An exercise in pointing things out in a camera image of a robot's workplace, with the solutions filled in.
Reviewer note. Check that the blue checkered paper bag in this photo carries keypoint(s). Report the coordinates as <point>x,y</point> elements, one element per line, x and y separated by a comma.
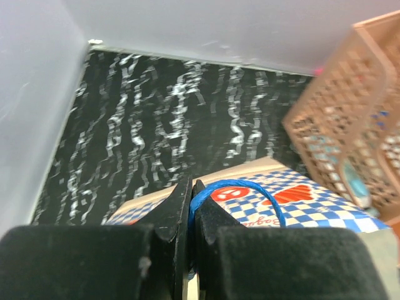
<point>266,194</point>

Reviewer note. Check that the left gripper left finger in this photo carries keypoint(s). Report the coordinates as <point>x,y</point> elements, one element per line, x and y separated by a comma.
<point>148,259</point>

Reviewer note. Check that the blue white item in organizer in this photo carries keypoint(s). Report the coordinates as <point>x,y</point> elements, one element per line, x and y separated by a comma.
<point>359,190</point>

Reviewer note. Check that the orange plastic file organizer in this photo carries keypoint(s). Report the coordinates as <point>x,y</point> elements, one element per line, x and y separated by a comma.
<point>351,112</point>

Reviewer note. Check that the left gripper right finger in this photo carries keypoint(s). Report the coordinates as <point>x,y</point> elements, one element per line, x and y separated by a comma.
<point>238,262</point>

